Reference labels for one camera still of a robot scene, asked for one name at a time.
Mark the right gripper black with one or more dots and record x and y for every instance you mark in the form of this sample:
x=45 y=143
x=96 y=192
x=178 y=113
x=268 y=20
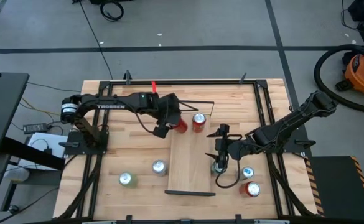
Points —
x=223 y=147

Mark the red tag strip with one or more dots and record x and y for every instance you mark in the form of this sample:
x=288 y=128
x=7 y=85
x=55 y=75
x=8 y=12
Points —
x=153 y=87

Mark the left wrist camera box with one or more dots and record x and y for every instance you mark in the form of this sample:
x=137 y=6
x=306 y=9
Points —
x=160 y=131

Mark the black mat hazard stripes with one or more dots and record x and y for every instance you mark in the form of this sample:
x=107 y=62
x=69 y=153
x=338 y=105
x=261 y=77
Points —
x=340 y=186

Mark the black table clamp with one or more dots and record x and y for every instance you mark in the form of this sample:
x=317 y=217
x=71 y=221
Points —
x=127 y=77
x=128 y=219
x=238 y=219
x=243 y=78

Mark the white round object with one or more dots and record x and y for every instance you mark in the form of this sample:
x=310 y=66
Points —
x=15 y=174

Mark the red can with blue logo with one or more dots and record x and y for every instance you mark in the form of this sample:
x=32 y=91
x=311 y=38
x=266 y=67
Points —
x=198 y=119

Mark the silver can blue tab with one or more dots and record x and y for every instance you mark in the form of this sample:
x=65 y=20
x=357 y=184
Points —
x=247 y=172

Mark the black desk crossbar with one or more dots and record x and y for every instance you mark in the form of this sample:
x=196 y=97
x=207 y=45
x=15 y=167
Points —
x=29 y=152

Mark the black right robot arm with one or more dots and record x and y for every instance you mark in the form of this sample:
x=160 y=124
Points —
x=293 y=121

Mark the light green beverage can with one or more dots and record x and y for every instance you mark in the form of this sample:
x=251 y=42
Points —
x=125 y=179

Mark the silver beverage can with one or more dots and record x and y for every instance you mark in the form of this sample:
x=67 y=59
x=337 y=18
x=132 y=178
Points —
x=159 y=167

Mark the dark green beverage can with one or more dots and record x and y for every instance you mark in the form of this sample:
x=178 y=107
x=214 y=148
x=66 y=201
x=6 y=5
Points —
x=214 y=170

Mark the black power adapter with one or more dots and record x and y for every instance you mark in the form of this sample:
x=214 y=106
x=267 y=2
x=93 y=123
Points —
x=35 y=128

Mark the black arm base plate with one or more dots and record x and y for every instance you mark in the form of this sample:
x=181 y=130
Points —
x=76 y=148
x=296 y=147

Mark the black table rail frame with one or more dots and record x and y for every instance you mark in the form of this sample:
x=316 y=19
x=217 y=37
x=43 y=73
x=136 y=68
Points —
x=200 y=82

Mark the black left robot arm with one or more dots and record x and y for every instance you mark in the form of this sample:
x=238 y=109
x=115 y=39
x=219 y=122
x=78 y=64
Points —
x=113 y=104

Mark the dark red beverage can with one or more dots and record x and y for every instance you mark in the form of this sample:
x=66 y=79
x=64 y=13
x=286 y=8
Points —
x=181 y=127

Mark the black desk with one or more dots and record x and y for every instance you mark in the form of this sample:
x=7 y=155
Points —
x=1 y=112

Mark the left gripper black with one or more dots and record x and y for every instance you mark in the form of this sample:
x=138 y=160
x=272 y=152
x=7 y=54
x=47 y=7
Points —
x=169 y=109

